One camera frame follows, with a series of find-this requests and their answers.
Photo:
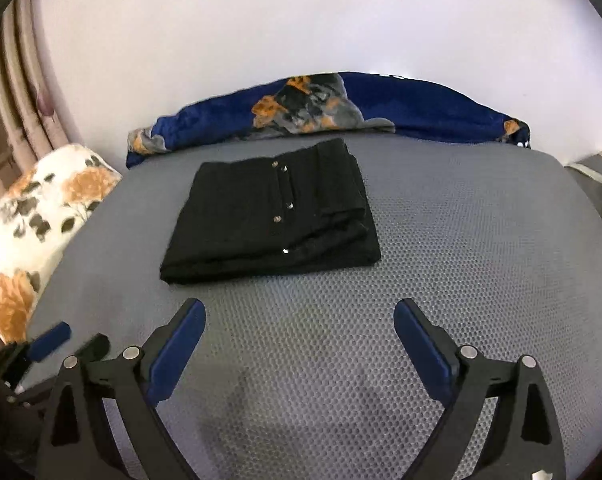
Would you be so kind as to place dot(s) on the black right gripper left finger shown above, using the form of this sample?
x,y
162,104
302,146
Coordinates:
x,y
77,440

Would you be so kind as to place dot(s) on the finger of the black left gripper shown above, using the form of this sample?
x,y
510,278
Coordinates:
x,y
49,342
95,349

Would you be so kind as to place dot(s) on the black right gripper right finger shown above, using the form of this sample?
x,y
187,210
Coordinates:
x,y
524,441

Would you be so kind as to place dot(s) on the white orange floral pillow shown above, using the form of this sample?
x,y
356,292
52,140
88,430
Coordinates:
x,y
39,215

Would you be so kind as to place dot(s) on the black pants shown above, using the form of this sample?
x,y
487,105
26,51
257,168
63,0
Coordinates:
x,y
299,212

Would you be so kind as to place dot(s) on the blue floral blanket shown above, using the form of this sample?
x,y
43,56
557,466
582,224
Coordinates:
x,y
319,103

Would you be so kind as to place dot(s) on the grey mesh mattress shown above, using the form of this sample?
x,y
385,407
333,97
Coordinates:
x,y
303,376

